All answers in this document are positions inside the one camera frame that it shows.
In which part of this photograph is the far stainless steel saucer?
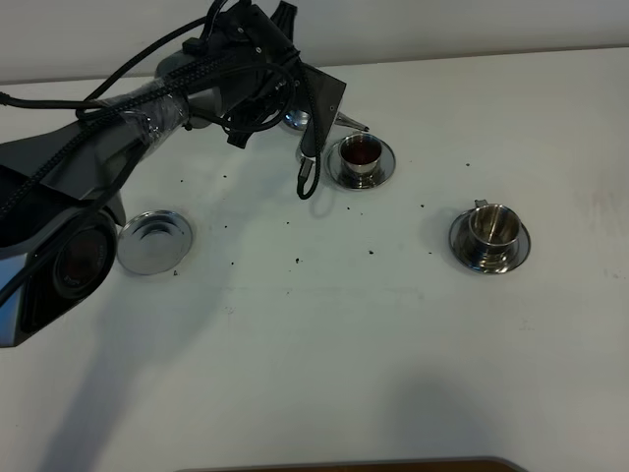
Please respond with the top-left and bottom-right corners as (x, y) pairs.
(324, 134), (396, 191)

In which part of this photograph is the black braided left cable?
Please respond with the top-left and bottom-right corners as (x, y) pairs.
(0, 0), (335, 305)

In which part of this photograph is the stainless steel teapot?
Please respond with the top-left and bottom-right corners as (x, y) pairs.
(283, 110), (370, 133)

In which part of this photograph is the far stainless steel teacup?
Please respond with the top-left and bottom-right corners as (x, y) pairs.
(339, 134), (382, 178)

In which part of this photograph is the stainless steel saucer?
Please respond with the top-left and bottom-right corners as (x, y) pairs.
(448, 209), (532, 275)
(324, 134), (396, 191)

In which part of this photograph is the near stainless steel saucer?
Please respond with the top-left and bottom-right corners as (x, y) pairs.
(448, 209), (532, 275)

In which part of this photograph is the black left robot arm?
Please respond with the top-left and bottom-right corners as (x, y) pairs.
(1, 1), (346, 348)

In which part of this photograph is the stainless steel teacup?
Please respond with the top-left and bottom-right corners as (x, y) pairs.
(468, 201), (522, 254)
(339, 134), (382, 178)

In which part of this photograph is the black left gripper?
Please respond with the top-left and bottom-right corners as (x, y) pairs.
(221, 1), (346, 157)

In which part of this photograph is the near stainless steel teacup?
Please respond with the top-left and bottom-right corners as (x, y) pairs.
(468, 201), (522, 254)

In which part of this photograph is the round steel teapot tray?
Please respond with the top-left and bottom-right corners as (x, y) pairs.
(117, 210), (194, 275)

